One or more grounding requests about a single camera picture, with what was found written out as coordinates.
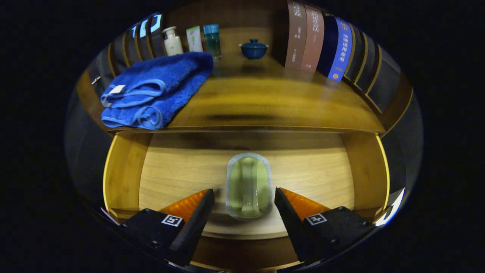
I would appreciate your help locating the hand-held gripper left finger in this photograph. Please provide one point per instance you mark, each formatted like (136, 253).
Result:
(193, 227)

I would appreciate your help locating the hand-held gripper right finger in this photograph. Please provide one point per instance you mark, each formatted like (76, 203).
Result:
(293, 227)

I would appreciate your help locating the wooden drawer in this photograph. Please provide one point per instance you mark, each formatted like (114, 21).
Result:
(182, 170)

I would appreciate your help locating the wooden countertop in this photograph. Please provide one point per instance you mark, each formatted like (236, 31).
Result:
(265, 98)

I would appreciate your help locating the white board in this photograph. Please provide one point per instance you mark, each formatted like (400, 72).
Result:
(394, 206)

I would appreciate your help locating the black backdrop cloth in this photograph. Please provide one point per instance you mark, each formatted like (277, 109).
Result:
(81, 151)

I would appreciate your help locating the folded blue towel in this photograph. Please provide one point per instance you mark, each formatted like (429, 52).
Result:
(159, 87)

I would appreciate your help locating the blue lidded tea bowl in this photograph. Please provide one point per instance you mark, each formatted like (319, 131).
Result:
(254, 51)

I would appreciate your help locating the blue book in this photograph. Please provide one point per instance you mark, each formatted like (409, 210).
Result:
(341, 49)

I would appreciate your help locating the white pump bottle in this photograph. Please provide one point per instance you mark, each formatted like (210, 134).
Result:
(173, 43)

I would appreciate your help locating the dark brown book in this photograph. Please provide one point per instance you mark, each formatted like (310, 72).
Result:
(296, 41)

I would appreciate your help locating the reddish brown book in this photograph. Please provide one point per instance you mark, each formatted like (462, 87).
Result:
(312, 41)

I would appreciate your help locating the pale green tube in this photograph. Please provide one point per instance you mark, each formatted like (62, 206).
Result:
(194, 40)

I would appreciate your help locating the teal bottle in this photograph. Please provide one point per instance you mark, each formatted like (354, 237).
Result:
(212, 40)

